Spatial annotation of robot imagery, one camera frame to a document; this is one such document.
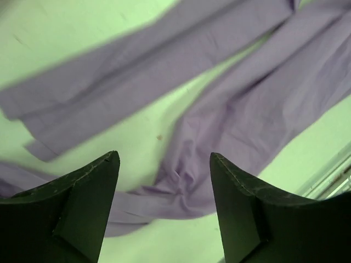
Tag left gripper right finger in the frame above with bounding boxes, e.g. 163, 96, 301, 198
210, 153, 350, 263

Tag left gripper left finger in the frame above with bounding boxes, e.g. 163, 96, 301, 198
1, 151, 120, 262

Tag purple trousers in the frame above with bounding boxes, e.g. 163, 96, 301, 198
1, 1, 350, 237

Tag aluminium rail frame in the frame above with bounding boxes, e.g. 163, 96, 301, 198
297, 142, 350, 200

